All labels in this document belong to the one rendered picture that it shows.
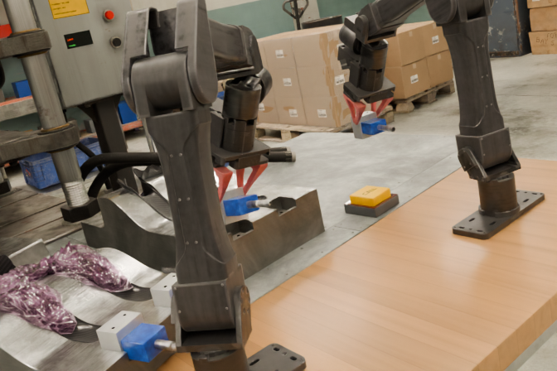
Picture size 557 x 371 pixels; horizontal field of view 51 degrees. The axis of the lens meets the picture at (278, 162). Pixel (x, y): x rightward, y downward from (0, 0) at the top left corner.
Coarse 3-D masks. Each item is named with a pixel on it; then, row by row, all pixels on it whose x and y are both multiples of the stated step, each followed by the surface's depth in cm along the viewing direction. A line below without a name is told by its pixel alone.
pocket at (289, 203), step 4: (280, 196) 111; (272, 200) 110; (276, 200) 111; (280, 200) 112; (284, 200) 111; (288, 200) 110; (292, 200) 109; (272, 204) 110; (276, 204) 111; (280, 204) 112; (284, 204) 111; (288, 204) 110; (292, 204) 110; (296, 204) 108; (272, 208) 110; (276, 208) 111; (280, 208) 112; (284, 208) 112; (288, 208) 111; (292, 208) 108; (280, 212) 111; (284, 212) 107
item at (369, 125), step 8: (368, 112) 139; (352, 120) 138; (360, 120) 136; (368, 120) 136; (376, 120) 134; (384, 120) 134; (352, 128) 140; (360, 128) 137; (368, 128) 134; (376, 128) 134; (384, 128) 131; (392, 128) 130; (360, 136) 138; (368, 136) 138
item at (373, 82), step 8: (360, 64) 129; (360, 72) 129; (368, 72) 127; (376, 72) 127; (384, 72) 129; (360, 80) 130; (368, 80) 128; (376, 80) 128; (384, 80) 133; (344, 88) 132; (352, 88) 131; (360, 88) 131; (368, 88) 129; (376, 88) 130; (384, 88) 131; (392, 88) 131; (360, 96) 128; (368, 96) 129
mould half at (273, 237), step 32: (128, 192) 120; (160, 192) 121; (256, 192) 118; (288, 192) 113; (96, 224) 128; (128, 224) 115; (160, 224) 112; (256, 224) 102; (288, 224) 107; (320, 224) 113; (160, 256) 110; (256, 256) 102
